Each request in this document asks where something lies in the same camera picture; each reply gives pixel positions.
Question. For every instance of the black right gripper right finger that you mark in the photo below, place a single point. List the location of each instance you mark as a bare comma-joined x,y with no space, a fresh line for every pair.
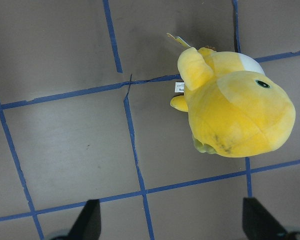
259,224

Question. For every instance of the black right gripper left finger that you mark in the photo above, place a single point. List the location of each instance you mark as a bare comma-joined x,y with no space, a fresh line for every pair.
87,226

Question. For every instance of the blue tape grid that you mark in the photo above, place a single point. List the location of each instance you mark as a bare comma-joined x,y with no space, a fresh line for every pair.
85,90

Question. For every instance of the yellow plush toy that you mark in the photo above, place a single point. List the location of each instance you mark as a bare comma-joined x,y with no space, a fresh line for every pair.
234,110

